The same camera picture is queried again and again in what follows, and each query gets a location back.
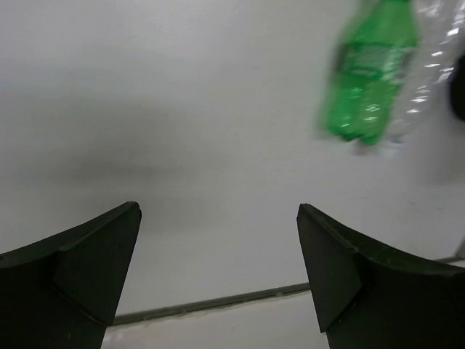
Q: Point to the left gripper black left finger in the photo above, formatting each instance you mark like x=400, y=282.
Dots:
x=63, y=291

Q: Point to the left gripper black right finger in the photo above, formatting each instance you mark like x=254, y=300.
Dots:
x=370, y=295

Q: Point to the black plastic trash bin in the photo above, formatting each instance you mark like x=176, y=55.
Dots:
x=457, y=89

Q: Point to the aluminium table edge rail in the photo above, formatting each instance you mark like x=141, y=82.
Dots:
x=211, y=304

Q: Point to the clear bottle blue cap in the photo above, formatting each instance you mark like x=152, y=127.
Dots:
x=441, y=27

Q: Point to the green plastic bottle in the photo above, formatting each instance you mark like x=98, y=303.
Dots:
x=372, y=61

